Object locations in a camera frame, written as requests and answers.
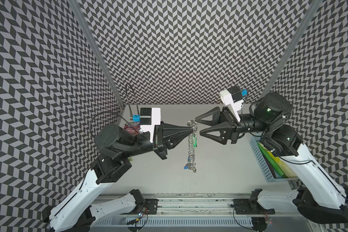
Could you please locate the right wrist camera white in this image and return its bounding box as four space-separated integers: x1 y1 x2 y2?
219 86 247 122

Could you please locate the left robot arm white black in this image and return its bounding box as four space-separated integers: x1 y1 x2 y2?
42 122 193 232

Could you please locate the purple candy bag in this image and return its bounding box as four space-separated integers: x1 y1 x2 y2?
124 122 141 136

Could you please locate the aluminium frame rail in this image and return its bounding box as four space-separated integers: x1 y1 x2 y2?
92 194 326 232

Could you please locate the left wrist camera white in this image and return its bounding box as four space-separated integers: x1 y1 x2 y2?
132 107 161 143

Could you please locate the key with green tag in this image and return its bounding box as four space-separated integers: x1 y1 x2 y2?
192 134 197 148

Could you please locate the right base wiring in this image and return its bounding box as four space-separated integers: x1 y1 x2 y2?
230 202 272 232

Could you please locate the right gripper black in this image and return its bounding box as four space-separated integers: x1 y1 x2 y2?
196 105 271 144

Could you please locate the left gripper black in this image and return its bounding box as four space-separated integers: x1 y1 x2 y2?
119 117 191 160

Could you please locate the base wiring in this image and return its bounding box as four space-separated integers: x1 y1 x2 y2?
126 206 148 232
230 202 272 232

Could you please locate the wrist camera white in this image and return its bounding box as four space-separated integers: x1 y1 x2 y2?
219 86 247 122
132 107 161 143

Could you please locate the left base wiring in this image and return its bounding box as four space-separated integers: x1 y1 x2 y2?
126 206 148 232

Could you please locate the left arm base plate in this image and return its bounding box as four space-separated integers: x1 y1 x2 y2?
118 198 159 216

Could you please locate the light blue plastic basket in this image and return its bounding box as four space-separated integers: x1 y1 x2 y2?
249 137 299 182

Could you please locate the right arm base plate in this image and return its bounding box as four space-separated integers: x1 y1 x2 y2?
233 199 275 216

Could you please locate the green cucumber in basket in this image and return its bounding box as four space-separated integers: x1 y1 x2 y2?
257 142 285 177

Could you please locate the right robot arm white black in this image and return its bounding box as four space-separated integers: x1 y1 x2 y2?
196 91 348 224

